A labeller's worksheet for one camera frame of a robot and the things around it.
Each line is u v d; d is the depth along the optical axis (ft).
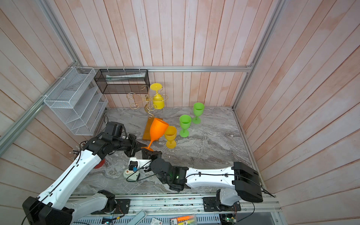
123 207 2.40
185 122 3.06
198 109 3.24
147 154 1.93
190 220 2.29
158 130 2.21
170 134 2.81
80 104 2.59
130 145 2.09
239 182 1.36
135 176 2.61
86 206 1.70
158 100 3.05
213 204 2.44
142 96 3.90
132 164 1.76
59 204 1.30
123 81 3.37
